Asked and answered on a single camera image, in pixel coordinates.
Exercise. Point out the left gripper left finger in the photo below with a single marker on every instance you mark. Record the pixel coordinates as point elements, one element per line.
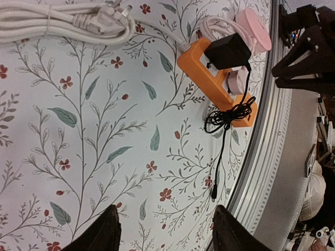
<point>102,235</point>

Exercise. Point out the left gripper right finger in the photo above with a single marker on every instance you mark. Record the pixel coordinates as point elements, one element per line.
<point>229,234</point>

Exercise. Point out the front aluminium rail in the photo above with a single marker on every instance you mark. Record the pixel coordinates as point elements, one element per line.
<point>261,182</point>

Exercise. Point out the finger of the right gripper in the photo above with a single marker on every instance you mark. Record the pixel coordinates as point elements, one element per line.
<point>309,65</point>

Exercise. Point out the orange power strip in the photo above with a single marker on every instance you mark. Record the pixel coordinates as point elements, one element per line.
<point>211,81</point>

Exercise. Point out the pink round power strip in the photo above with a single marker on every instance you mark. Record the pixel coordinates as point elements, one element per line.
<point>251,22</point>

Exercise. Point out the black adapter with cable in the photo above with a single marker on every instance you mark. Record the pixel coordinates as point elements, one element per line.
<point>223,119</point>

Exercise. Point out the floral table mat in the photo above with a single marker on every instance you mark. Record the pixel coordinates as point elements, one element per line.
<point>84,126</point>

